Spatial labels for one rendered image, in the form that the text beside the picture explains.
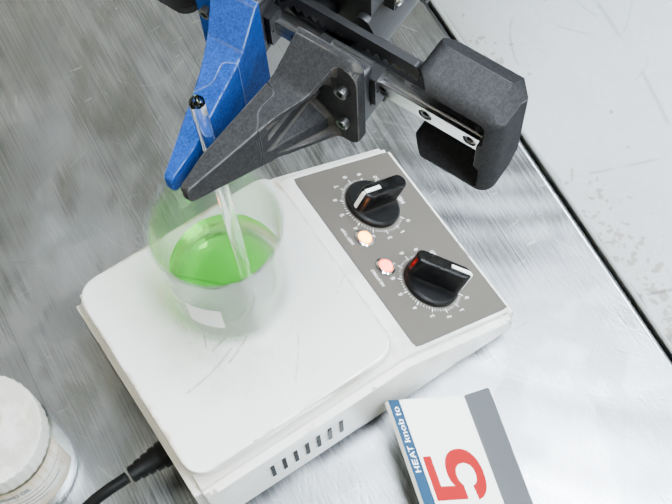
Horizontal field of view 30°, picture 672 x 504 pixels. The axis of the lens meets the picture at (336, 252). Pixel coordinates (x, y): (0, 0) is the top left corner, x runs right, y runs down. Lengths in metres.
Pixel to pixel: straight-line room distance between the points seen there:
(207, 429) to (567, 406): 0.21
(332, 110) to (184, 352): 0.18
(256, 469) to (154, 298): 0.10
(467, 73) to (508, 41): 0.35
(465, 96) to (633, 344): 0.31
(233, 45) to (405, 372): 0.23
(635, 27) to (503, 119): 0.38
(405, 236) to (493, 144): 0.23
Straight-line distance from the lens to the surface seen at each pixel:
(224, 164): 0.47
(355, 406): 0.64
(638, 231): 0.76
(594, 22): 0.82
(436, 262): 0.66
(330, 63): 0.46
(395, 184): 0.69
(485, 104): 0.45
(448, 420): 0.69
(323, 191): 0.69
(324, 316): 0.63
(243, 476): 0.63
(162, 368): 0.63
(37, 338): 0.74
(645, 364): 0.73
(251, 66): 0.50
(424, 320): 0.66
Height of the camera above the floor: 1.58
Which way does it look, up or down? 67 degrees down
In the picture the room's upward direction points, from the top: 5 degrees counter-clockwise
